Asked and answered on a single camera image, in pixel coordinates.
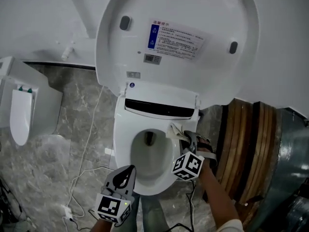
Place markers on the person's right hand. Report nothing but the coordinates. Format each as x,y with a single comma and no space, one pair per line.
204,147

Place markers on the white wiping cloth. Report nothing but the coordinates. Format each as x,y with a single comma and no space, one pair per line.
176,130

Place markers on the person's right forearm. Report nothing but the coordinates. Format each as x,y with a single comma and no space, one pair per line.
217,194

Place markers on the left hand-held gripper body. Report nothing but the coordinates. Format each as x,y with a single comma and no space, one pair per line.
108,207

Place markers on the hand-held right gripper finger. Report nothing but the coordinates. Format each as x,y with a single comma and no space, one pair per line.
193,141

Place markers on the white smart toilet bowl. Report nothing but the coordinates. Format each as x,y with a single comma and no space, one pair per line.
154,165

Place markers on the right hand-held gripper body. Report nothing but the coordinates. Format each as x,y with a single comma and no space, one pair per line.
188,167

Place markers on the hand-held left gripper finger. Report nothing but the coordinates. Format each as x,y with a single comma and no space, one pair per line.
129,179
118,181

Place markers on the person's left forearm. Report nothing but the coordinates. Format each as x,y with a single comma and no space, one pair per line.
100,226

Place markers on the white wall water valve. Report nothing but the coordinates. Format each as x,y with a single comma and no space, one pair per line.
65,55

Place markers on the black stick with white tip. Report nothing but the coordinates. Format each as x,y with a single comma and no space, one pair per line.
253,198

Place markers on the white toilet with tank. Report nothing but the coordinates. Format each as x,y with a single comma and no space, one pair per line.
41,100

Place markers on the white wall duct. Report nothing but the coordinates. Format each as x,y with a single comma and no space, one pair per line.
82,13

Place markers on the white power adapter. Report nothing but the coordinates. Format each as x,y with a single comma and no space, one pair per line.
67,211

